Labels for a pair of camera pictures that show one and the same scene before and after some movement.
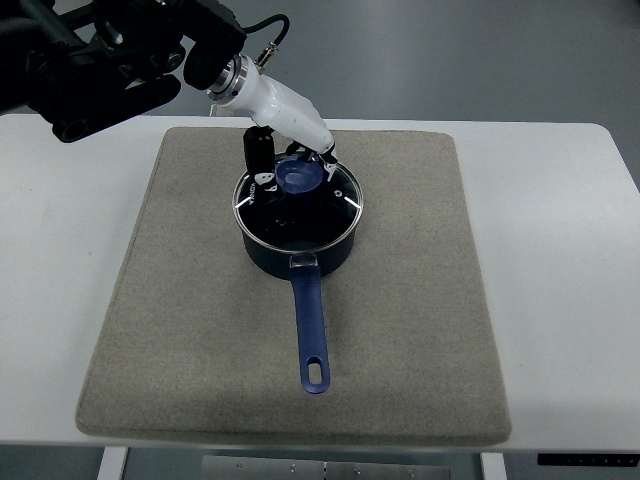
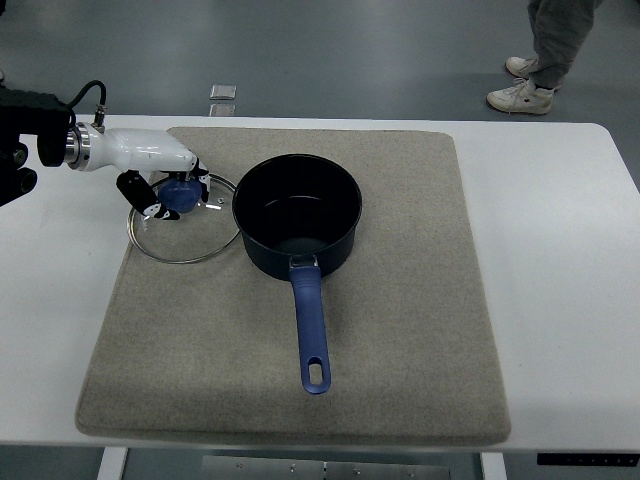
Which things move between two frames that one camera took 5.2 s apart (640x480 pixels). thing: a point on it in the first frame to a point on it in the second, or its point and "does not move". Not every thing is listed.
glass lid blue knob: [307, 210] to [201, 230]
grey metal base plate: [215, 467] does not move
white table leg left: [112, 463] does not move
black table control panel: [588, 459] does not move
